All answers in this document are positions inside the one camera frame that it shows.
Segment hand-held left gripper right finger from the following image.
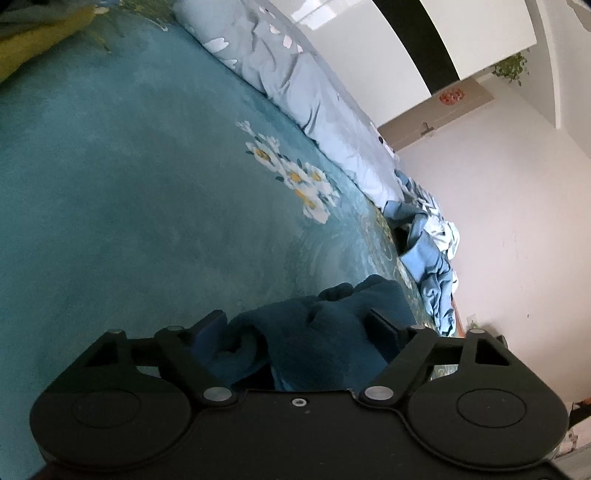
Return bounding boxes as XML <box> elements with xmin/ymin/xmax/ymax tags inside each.
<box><xmin>358</xmin><ymin>308</ymin><xmax>527</xmax><ymax>409</ymax></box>

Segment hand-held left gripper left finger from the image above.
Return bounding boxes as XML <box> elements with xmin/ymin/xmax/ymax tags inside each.
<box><xmin>69</xmin><ymin>310</ymin><xmax>234</xmax><ymax>407</ymax></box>

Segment blue fleece garment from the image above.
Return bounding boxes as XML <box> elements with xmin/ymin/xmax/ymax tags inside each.
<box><xmin>210</xmin><ymin>274</ymin><xmax>416</xmax><ymax>394</ymax></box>

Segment pile of light blue clothes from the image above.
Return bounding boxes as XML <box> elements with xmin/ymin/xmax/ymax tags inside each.
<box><xmin>382</xmin><ymin>172</ymin><xmax>459</xmax><ymax>339</ymax></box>

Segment white striped garment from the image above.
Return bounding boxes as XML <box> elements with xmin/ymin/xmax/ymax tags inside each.
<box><xmin>418</xmin><ymin>189</ymin><xmax>462</xmax><ymax>260</ymax></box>

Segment beige room door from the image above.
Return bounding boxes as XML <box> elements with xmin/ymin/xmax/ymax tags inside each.
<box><xmin>376</xmin><ymin>78</ymin><xmax>496</xmax><ymax>151</ymax></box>

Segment light blue quilt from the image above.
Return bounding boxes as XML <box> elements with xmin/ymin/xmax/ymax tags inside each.
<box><xmin>173</xmin><ymin>0</ymin><xmax>403</xmax><ymax>209</ymax></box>

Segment white glossy wardrobe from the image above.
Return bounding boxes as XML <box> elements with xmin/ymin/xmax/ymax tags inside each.
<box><xmin>268</xmin><ymin>0</ymin><xmax>539</xmax><ymax>131</ymax></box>

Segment green hanging plant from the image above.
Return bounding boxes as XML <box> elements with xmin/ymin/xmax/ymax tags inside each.
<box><xmin>491</xmin><ymin>52</ymin><xmax>530</xmax><ymax>88</ymax></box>

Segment folded yellow cloth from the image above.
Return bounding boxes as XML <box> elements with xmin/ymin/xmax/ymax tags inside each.
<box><xmin>0</xmin><ymin>4</ymin><xmax>99</xmax><ymax>85</ymax></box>

